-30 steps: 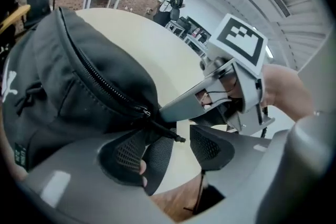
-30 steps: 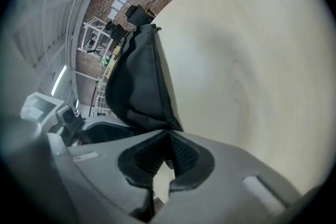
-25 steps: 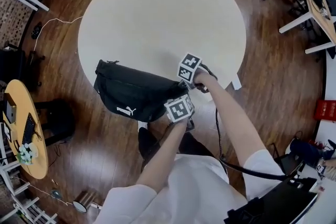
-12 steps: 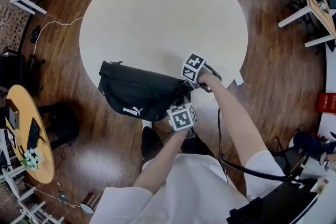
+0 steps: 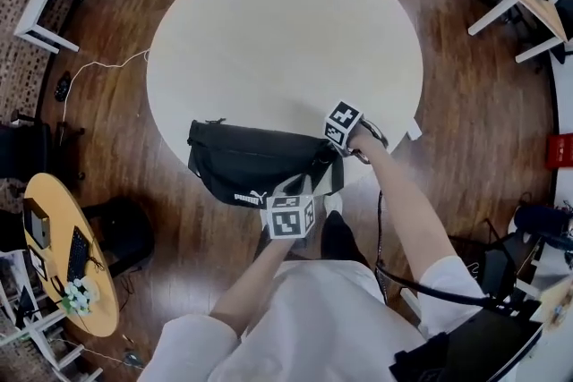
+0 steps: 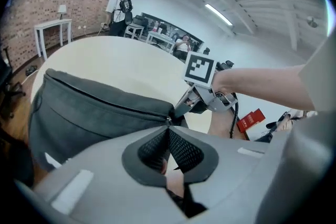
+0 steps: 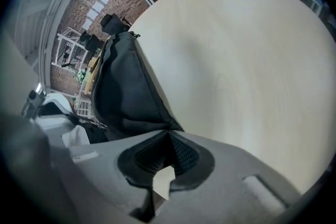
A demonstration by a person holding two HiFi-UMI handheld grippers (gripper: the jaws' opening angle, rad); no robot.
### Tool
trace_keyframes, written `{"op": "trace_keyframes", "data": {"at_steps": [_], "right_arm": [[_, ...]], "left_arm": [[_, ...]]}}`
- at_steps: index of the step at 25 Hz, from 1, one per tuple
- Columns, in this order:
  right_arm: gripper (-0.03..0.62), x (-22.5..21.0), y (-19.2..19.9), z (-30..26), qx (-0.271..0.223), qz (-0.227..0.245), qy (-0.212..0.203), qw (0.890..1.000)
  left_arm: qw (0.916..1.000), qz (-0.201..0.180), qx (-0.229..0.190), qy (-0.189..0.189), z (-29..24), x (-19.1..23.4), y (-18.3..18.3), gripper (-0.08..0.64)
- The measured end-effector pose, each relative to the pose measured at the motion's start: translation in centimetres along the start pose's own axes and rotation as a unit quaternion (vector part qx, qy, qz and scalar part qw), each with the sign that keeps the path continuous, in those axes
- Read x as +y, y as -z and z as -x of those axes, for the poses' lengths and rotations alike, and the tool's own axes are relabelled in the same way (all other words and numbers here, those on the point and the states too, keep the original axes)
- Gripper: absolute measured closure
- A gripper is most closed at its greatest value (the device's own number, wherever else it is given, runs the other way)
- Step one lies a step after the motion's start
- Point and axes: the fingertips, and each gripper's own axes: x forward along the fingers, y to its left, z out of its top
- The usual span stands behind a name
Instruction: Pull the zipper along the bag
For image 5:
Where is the person's right forearm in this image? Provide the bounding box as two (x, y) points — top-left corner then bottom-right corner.
(348, 133), (454, 284)

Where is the black Puma bag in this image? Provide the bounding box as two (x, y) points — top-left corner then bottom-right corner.
(186, 117), (346, 208)

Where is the black body cable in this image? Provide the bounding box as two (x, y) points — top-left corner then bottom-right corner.
(374, 189), (494, 310)

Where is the person's right white shoe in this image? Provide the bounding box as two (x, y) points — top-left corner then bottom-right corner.
(322, 193), (345, 218)

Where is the small black floor device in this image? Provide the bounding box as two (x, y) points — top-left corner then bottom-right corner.
(54, 71), (73, 103)

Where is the person's white shirt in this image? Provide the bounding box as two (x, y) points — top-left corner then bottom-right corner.
(150, 253), (490, 382)

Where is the white shelf unit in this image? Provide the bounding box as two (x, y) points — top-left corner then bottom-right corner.
(0, 249), (105, 382)

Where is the black shoulder bag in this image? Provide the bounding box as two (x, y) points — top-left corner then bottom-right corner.
(388, 298), (546, 382)

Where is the red box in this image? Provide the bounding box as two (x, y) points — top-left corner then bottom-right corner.
(546, 133), (573, 170)

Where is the black keyboard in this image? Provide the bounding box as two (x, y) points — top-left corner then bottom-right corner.
(66, 225), (91, 284)

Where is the person's left forearm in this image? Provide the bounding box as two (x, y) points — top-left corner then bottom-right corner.
(209, 235), (306, 337)

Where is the white flower bouquet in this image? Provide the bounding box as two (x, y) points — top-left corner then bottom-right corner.
(62, 276), (101, 315)

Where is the person's right trouser leg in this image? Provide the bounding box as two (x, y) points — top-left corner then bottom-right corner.
(319, 211), (373, 270)

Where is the round white table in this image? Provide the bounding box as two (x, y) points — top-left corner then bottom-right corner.
(145, 0), (424, 199)

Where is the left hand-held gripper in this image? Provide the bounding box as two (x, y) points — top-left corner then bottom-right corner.
(266, 174), (317, 241)

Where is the white floor cable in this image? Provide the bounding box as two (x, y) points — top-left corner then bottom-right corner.
(61, 48), (151, 123)

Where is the round wooden table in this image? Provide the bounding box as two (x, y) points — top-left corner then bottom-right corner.
(22, 172), (122, 339)

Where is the small picture frame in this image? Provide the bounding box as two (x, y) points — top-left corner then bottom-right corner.
(28, 245), (50, 282)

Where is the black box device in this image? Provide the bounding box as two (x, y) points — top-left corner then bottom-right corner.
(21, 197), (51, 250)

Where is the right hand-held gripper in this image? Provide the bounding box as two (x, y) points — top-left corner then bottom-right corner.
(324, 100), (389, 165)

